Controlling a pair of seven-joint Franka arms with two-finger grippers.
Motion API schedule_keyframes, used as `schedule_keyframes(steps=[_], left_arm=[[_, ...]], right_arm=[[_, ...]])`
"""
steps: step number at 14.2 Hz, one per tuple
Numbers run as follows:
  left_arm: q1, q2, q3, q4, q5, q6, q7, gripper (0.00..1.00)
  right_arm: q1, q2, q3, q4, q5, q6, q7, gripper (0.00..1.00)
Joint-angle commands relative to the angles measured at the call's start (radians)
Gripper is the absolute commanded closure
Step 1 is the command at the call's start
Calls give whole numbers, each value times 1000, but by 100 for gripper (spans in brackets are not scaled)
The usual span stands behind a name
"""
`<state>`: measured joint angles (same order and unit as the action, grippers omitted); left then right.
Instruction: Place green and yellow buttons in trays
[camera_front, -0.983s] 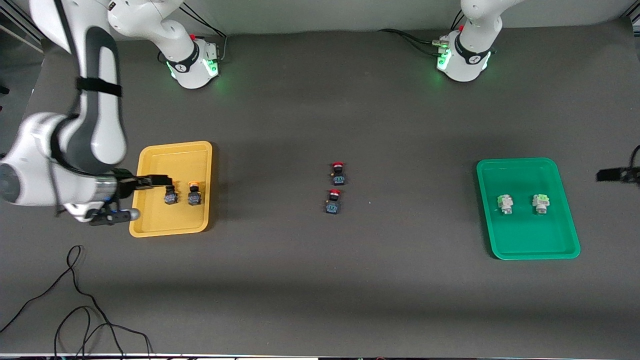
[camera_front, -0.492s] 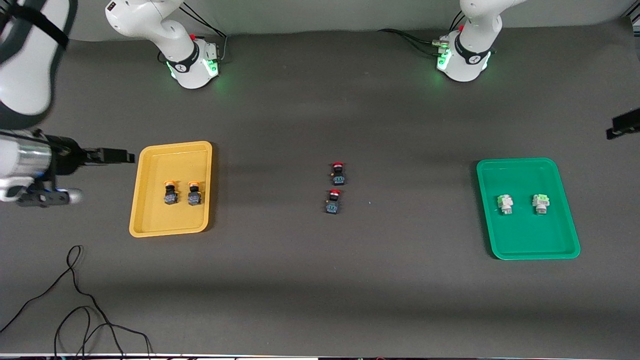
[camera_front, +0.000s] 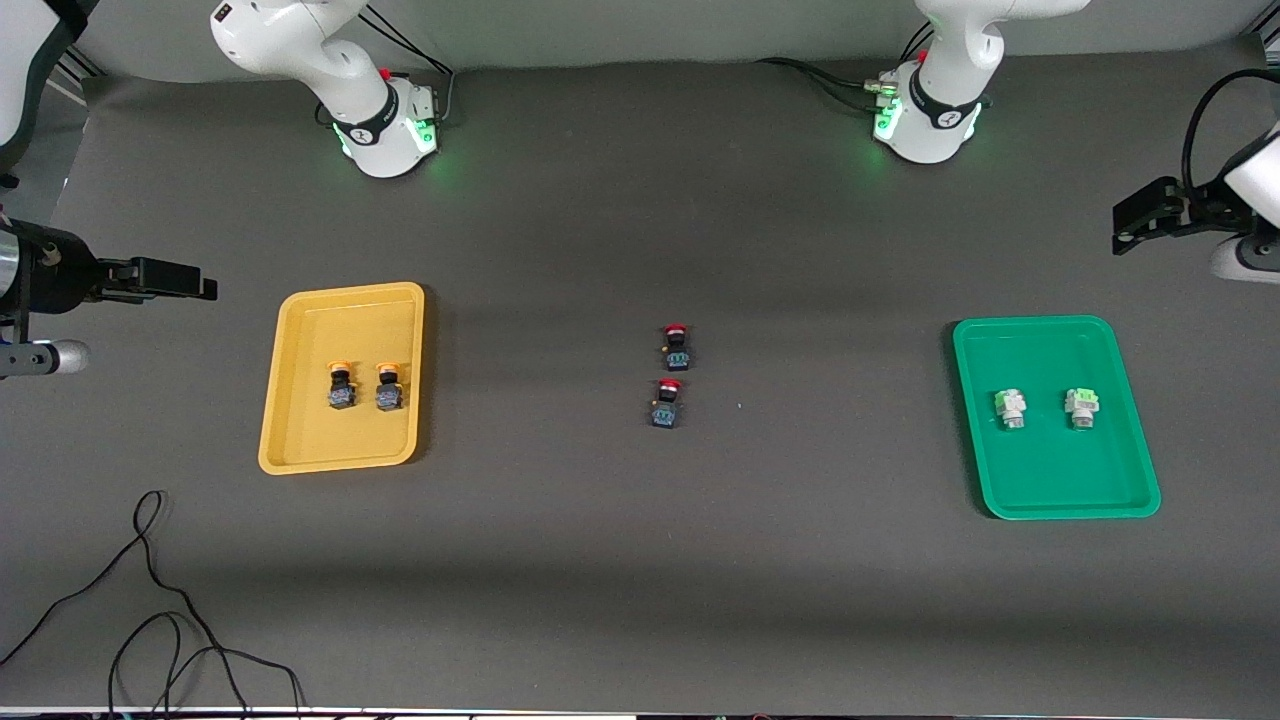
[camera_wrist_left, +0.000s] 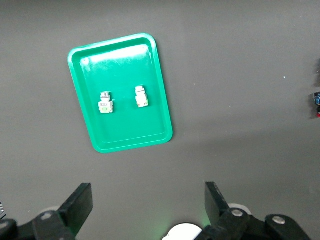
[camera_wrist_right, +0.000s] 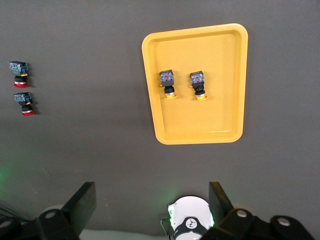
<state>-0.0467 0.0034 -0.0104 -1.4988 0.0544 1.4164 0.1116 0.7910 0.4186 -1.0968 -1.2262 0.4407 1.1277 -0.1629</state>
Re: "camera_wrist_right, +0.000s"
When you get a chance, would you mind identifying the yellow plastic tray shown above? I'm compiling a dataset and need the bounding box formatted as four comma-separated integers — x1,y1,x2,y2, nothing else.
141,23,249,146

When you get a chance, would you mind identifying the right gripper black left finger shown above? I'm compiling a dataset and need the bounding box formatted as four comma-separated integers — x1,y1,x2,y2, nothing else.
0,181,97,240

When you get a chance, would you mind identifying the dark gray table mat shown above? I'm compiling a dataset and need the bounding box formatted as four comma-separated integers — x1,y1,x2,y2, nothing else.
0,0,320,237

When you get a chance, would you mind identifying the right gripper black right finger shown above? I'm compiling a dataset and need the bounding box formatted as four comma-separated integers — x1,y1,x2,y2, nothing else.
199,181,316,240

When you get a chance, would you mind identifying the yellow push button switch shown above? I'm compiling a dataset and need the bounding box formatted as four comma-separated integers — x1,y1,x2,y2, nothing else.
189,70,208,102
159,69,179,100

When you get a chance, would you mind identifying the red push button switch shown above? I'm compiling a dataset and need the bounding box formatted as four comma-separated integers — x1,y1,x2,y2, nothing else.
8,60,30,89
13,91,36,117

